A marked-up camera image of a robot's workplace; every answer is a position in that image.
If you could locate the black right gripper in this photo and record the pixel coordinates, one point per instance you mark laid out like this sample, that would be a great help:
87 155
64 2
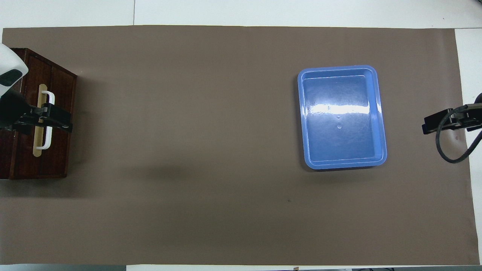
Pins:
469 114

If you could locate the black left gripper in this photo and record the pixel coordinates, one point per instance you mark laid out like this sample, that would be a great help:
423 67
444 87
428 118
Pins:
13 109

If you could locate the wooden drawer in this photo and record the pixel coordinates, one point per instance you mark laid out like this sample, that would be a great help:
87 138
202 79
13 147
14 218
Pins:
32 67

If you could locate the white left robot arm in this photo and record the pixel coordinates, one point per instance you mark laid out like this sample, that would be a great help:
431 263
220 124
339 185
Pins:
11 60

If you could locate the dark wooden cabinet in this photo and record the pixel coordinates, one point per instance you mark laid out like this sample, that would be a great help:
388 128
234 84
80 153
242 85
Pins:
60 158

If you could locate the blue plastic tray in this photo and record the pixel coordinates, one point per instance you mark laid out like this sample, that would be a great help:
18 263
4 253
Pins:
339 143

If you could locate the brown table mat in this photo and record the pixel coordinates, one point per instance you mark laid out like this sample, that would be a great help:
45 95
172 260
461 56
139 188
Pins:
188 113

